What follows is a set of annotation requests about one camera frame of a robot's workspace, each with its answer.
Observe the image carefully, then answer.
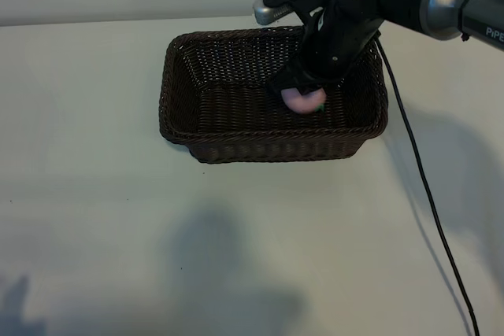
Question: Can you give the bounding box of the thin black cable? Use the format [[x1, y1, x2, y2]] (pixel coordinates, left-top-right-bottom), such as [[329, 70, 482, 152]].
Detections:
[[374, 31, 481, 336]]

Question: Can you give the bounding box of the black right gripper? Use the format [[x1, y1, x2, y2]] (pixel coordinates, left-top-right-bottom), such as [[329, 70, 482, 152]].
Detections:
[[269, 0, 382, 98]]

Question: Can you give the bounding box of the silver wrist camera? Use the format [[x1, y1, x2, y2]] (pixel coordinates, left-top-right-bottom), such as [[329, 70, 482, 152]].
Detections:
[[253, 0, 295, 25]]

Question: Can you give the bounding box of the pink peach with green leaf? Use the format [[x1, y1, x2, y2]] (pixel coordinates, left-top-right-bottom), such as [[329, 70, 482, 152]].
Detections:
[[280, 87, 327, 116]]

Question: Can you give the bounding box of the dark brown woven basket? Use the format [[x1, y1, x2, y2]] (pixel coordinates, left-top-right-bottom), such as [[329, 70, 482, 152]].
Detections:
[[158, 25, 391, 164]]

